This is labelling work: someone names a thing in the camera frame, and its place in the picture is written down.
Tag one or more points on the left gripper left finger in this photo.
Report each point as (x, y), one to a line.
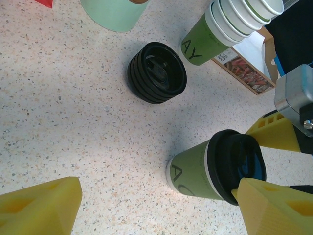
(39, 210)

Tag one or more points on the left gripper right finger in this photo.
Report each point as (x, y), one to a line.
(276, 210)

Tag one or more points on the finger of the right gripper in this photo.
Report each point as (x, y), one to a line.
(274, 132)

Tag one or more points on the black plastic cup lid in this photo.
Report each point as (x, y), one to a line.
(133, 73)
(161, 71)
(227, 159)
(136, 72)
(129, 74)

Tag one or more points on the red white paper gift bag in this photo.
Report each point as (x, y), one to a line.
(45, 2)

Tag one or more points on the white paper napkin stack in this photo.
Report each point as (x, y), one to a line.
(254, 54)

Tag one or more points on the mint green holder cup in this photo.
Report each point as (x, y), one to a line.
(115, 14)

